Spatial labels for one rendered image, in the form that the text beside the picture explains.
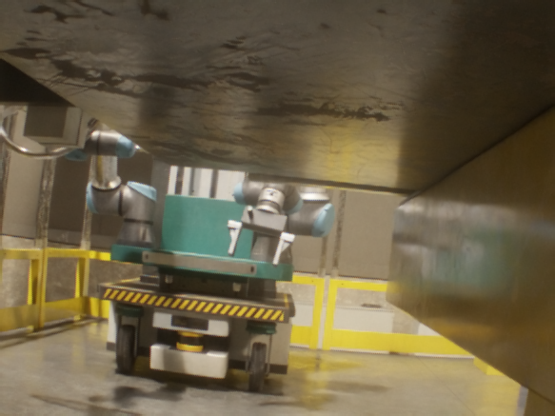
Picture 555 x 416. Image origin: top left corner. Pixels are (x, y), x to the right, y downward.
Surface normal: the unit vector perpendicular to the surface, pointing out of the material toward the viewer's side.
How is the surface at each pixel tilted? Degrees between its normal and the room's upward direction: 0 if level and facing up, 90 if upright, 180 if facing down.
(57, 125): 90
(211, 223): 90
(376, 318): 90
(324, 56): 180
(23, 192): 90
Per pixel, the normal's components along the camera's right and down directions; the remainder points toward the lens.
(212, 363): 0.01, -0.05
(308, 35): -0.11, 0.99
